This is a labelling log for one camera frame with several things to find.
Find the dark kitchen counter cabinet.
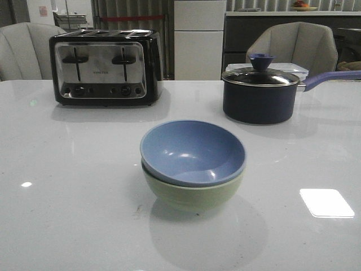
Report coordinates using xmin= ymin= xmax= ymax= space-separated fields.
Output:
xmin=222 ymin=11 xmax=360 ymax=69

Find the beige armchair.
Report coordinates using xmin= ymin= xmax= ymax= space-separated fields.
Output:
xmin=1 ymin=22 xmax=65 ymax=81
xmin=246 ymin=21 xmax=338 ymax=77

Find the green bowl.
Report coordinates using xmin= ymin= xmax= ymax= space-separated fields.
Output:
xmin=141 ymin=161 xmax=246 ymax=213

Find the clear plastic storage container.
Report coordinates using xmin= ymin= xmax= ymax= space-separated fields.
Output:
xmin=225 ymin=63 xmax=309 ymax=81

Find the beige armchair right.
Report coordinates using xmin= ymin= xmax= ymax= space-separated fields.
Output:
xmin=246 ymin=21 xmax=338 ymax=77

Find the dark blue saucepan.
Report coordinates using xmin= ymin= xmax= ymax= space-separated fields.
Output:
xmin=223 ymin=71 xmax=360 ymax=124

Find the blue bowl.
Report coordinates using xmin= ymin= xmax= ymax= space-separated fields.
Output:
xmin=140 ymin=120 xmax=246 ymax=187

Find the white refrigerator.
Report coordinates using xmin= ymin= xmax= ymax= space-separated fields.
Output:
xmin=174 ymin=1 xmax=227 ymax=81

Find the fruit plate on counter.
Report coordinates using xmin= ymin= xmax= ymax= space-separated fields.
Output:
xmin=291 ymin=0 xmax=318 ymax=11

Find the black chrome four-slot toaster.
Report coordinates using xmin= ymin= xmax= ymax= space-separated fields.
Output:
xmin=49 ymin=29 xmax=163 ymax=106

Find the beige armchair left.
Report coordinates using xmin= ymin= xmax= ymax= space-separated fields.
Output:
xmin=1 ymin=22 xmax=65 ymax=81

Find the glass pot lid blue knob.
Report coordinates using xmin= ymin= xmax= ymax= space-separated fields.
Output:
xmin=221 ymin=53 xmax=300 ymax=87

